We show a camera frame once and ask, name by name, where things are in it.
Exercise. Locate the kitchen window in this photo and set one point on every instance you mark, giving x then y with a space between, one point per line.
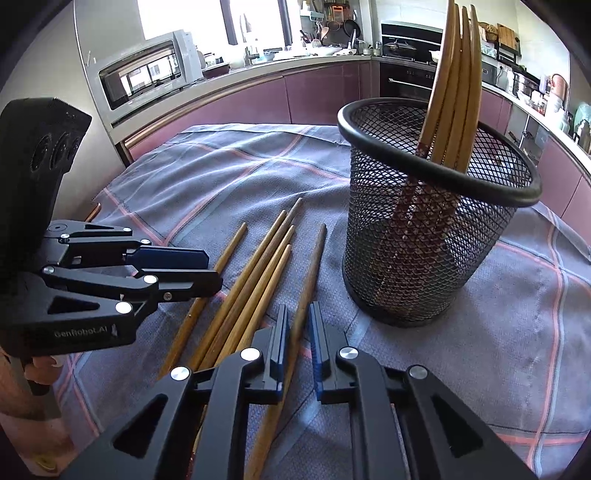
216 24

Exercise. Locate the black mesh utensil cup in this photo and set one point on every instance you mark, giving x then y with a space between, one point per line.
383 134

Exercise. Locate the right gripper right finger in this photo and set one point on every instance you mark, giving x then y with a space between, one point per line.
405 424

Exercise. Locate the black lidded wok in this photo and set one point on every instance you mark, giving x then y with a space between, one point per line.
400 48

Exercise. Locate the person left hand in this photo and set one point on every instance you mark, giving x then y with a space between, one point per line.
44 370

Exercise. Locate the wooden chopstick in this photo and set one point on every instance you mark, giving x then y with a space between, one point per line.
462 136
211 344
267 428
448 134
434 136
433 226
195 310
240 328

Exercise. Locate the black tracking camera left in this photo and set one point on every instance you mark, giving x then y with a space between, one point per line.
39 140

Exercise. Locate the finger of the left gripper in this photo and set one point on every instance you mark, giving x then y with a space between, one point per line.
158 285
76 244

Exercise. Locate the grey plaid tablecloth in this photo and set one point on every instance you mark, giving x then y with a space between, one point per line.
514 345

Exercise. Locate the pink sleeve left forearm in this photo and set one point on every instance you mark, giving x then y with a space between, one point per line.
36 430

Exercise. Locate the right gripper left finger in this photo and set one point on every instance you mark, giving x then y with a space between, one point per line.
192 424

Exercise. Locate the black built-in oven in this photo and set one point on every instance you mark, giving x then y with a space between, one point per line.
411 78

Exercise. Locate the white microwave oven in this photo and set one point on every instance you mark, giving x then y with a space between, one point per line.
138 76

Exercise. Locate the pink thermos jug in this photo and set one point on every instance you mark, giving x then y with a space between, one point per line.
558 89

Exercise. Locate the black wall spice rack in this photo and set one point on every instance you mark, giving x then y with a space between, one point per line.
500 42

